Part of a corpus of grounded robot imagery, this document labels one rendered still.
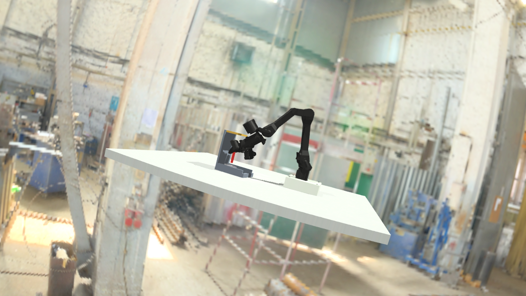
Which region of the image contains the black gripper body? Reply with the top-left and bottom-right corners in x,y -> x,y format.
230,136 -> 254,152

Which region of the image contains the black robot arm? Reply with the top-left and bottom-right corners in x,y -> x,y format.
242,108 -> 314,181

